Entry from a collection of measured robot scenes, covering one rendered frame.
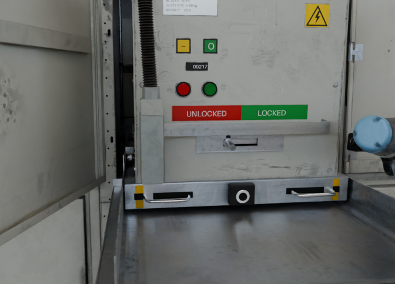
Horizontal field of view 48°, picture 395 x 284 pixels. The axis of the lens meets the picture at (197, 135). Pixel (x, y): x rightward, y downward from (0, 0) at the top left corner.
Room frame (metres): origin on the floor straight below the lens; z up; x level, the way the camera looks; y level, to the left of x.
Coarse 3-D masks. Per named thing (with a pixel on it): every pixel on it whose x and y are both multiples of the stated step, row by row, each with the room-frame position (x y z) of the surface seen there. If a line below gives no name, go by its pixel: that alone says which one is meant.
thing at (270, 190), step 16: (320, 176) 1.06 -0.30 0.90; (336, 176) 1.06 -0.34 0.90; (128, 192) 0.99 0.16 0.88; (160, 192) 1.00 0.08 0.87; (176, 192) 1.00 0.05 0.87; (192, 192) 1.01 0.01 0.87; (208, 192) 1.01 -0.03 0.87; (224, 192) 1.02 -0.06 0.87; (256, 192) 1.03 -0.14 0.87; (272, 192) 1.03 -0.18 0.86; (288, 192) 1.04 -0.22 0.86; (304, 192) 1.05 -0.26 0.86; (320, 192) 1.05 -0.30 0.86; (336, 192) 1.06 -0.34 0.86; (128, 208) 0.99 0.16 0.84; (144, 208) 0.99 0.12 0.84
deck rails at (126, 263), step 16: (352, 192) 1.05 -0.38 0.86; (368, 192) 0.98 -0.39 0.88; (352, 208) 1.03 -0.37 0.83; (368, 208) 0.98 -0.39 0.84; (384, 208) 0.91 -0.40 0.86; (128, 224) 0.91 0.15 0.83; (368, 224) 0.91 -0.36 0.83; (384, 224) 0.91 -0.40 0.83; (128, 240) 0.82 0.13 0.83; (128, 256) 0.74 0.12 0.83; (128, 272) 0.68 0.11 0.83
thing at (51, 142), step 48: (0, 0) 0.84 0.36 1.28; (48, 0) 1.02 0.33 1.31; (0, 48) 0.83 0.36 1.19; (48, 48) 0.99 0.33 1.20; (96, 48) 1.25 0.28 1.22; (0, 96) 0.83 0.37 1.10; (48, 96) 1.00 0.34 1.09; (96, 96) 1.25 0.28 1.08; (0, 144) 0.82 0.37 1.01; (48, 144) 0.99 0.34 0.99; (0, 192) 0.81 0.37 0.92; (48, 192) 0.98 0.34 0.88; (0, 240) 0.76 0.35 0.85
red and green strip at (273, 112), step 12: (180, 108) 1.00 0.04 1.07; (192, 108) 1.01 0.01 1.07; (204, 108) 1.01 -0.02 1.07; (216, 108) 1.01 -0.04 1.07; (228, 108) 1.02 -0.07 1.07; (240, 108) 1.02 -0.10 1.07; (252, 108) 1.03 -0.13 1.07; (264, 108) 1.03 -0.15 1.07; (276, 108) 1.03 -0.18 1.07; (288, 108) 1.04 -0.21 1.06; (300, 108) 1.04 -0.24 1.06; (180, 120) 1.00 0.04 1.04; (192, 120) 1.01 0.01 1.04; (204, 120) 1.01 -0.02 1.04; (216, 120) 1.02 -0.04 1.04; (228, 120) 1.02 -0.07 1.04; (240, 120) 1.02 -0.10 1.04
